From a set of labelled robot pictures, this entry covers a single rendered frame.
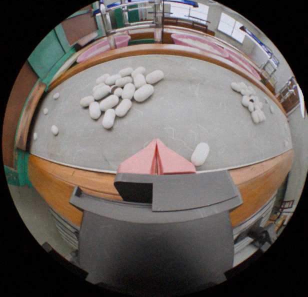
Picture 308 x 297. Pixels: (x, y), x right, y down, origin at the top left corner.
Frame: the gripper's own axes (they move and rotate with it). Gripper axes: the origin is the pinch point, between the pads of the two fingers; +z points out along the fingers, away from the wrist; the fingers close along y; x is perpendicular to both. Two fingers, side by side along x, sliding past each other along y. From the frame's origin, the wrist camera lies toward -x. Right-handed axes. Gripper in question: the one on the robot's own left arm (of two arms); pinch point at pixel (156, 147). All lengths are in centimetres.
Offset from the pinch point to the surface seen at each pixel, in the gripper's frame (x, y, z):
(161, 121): -1.4, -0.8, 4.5
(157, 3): -35.4, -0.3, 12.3
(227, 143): 0.8, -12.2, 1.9
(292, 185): 109, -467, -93
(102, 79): -9.0, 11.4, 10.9
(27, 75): -33, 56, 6
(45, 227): 88, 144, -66
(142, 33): -38, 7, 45
